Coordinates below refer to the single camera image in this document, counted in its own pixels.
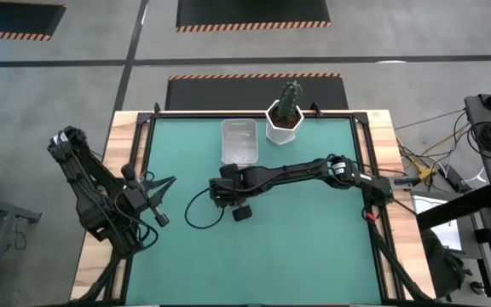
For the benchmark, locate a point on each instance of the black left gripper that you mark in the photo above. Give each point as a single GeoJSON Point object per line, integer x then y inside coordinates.
{"type": "Point", "coordinates": [139, 196]}

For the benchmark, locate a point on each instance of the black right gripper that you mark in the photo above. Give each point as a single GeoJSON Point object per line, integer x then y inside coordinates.
{"type": "Point", "coordinates": [241, 183]}

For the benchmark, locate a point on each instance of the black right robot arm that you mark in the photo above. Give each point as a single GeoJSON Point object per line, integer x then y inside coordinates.
{"type": "Point", "coordinates": [296, 170]}

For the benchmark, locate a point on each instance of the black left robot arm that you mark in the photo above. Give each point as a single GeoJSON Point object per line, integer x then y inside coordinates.
{"type": "Point", "coordinates": [83, 179]}

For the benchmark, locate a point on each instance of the translucent white plastic basket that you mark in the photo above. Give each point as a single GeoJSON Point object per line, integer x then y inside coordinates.
{"type": "Point", "coordinates": [239, 140]}

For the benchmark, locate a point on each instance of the white hexagonal plant pot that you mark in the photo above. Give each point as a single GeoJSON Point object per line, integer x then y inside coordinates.
{"type": "Point", "coordinates": [279, 134]}

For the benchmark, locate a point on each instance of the black hazard-striped floor mat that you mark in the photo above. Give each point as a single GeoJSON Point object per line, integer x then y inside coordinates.
{"type": "Point", "coordinates": [250, 13]}
{"type": "Point", "coordinates": [11, 19]}
{"type": "Point", "coordinates": [228, 94]}

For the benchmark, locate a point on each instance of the green cactus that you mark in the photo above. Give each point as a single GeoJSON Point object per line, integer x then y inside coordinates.
{"type": "Point", "coordinates": [289, 100]}

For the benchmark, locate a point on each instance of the black bag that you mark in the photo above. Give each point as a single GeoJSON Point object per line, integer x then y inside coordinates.
{"type": "Point", "coordinates": [441, 264]}

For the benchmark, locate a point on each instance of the grey equipment cart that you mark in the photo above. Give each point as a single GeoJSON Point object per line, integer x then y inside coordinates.
{"type": "Point", "coordinates": [473, 111]}

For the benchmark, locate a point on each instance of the black aluminium table frame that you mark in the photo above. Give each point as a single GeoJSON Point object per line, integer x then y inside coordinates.
{"type": "Point", "coordinates": [194, 115]}

